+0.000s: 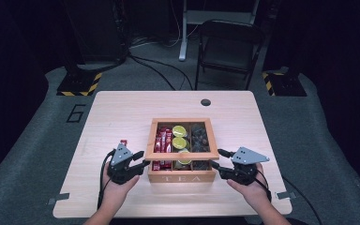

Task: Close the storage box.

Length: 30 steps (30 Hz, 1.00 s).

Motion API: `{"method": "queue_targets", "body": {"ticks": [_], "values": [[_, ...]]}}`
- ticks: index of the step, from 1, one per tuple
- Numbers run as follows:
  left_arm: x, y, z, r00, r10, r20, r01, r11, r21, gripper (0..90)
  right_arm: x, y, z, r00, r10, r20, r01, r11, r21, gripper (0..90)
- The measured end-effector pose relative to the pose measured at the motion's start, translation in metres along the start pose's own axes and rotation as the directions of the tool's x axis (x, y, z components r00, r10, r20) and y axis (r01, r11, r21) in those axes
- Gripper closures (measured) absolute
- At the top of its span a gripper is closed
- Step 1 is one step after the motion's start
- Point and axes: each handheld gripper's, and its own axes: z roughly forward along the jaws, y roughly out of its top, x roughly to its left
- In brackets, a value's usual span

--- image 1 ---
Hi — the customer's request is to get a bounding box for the person's right hand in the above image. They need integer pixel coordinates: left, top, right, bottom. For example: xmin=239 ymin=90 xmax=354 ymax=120
xmin=226 ymin=162 xmax=272 ymax=205

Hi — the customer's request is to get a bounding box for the wooden box with glass lid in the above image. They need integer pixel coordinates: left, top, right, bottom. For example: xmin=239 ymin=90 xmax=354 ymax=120
xmin=143 ymin=117 xmax=220 ymax=184

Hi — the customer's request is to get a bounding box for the person's left hand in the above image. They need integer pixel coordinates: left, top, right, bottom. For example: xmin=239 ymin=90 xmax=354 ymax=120
xmin=100 ymin=162 xmax=141 ymax=205

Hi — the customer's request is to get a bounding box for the black folding chair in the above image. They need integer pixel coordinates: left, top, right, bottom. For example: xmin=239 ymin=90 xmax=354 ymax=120
xmin=194 ymin=19 xmax=265 ymax=91

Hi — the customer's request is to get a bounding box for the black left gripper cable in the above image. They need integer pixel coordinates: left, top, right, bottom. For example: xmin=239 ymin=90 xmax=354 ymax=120
xmin=97 ymin=149 xmax=117 ymax=211

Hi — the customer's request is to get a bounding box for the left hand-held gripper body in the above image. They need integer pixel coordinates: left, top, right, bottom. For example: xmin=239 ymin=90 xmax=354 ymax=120
xmin=107 ymin=142 xmax=139 ymax=186

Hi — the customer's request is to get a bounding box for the white metal stand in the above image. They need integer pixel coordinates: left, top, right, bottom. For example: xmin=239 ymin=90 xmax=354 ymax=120
xmin=178 ymin=0 xmax=261 ymax=62

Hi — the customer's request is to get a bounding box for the grey table bracket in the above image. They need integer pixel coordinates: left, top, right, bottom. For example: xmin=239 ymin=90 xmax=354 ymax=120
xmin=47 ymin=192 xmax=71 ymax=206
xmin=276 ymin=190 xmax=297 ymax=201

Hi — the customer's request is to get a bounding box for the black yellow striped base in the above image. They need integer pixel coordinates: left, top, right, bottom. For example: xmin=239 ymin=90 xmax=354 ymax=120
xmin=55 ymin=71 xmax=103 ymax=98
xmin=261 ymin=70 xmax=308 ymax=98

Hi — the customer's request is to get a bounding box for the pile of dark packets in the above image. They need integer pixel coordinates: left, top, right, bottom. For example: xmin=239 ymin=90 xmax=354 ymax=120
xmin=190 ymin=123 xmax=211 ymax=172

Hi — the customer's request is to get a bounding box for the black floor cable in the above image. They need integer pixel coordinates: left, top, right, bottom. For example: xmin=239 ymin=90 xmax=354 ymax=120
xmin=127 ymin=52 xmax=195 ymax=92

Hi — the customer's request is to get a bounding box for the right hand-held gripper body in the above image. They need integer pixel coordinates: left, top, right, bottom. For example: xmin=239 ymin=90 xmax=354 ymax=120
xmin=230 ymin=146 xmax=271 ymax=187

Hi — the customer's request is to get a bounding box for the white floor cable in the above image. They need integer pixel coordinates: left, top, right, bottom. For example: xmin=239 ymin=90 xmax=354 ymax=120
xmin=129 ymin=22 xmax=201 ymax=50

